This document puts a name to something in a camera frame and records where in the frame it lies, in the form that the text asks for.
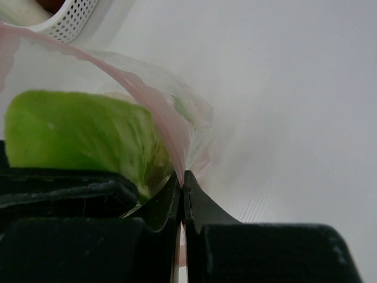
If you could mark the green white fake cabbage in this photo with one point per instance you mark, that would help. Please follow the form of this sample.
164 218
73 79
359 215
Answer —
81 131

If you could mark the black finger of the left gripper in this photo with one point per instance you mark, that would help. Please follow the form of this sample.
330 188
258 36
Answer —
36 192

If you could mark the clear zip top bag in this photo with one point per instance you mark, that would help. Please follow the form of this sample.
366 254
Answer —
30 60

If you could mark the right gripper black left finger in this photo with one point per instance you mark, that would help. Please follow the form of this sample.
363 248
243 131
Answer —
99 238

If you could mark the white perforated plastic basket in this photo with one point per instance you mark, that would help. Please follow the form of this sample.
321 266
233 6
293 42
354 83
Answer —
66 22

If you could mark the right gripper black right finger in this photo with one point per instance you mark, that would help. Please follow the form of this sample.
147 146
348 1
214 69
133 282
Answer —
222 249

